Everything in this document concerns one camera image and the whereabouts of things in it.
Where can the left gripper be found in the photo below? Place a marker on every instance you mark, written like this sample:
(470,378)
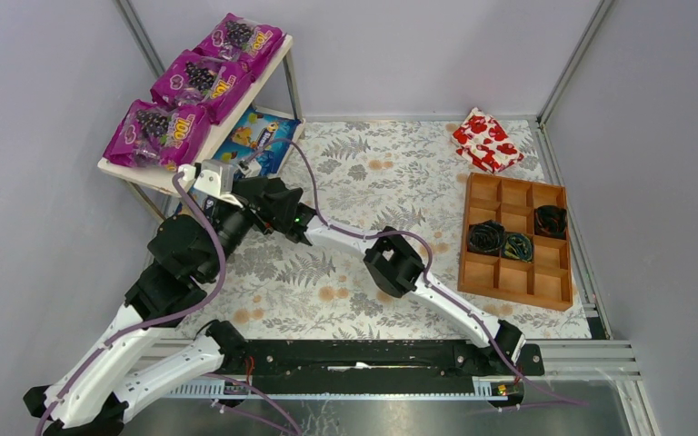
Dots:
(189,245)

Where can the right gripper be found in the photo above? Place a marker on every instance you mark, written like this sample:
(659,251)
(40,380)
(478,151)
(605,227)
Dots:
(275,206)

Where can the blue candy bag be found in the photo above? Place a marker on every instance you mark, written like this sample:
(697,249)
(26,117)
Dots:
(260,128)
(212,187)

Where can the purple candy bag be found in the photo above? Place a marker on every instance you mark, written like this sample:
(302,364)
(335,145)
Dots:
(193,79)
(151,135)
(240,40)

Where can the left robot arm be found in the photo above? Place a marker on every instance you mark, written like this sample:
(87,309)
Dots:
(104,391)

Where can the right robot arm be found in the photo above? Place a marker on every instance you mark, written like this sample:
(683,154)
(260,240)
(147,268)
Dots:
(393,263)

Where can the white two-tier shelf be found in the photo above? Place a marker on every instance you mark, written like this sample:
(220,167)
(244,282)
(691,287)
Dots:
(159,180)

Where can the floral table mat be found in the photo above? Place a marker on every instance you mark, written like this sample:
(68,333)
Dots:
(370,175)

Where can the black green rolled item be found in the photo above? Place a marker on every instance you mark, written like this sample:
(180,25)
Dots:
(486,238)

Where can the red poppy folded cloth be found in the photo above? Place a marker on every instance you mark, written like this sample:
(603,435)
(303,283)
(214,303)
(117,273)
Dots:
(483,142)

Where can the wooden compartment tray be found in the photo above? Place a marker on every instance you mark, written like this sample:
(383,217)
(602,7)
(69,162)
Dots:
(547,282)

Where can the black teal rolled item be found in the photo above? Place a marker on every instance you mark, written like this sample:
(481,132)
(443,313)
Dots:
(518,247)

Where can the black orange rolled item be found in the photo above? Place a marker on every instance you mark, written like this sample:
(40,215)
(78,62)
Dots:
(550,221)

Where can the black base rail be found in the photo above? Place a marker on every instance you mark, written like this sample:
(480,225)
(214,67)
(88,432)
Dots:
(438,367)

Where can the aluminium frame post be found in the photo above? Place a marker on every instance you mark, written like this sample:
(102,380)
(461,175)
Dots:
(599,16)

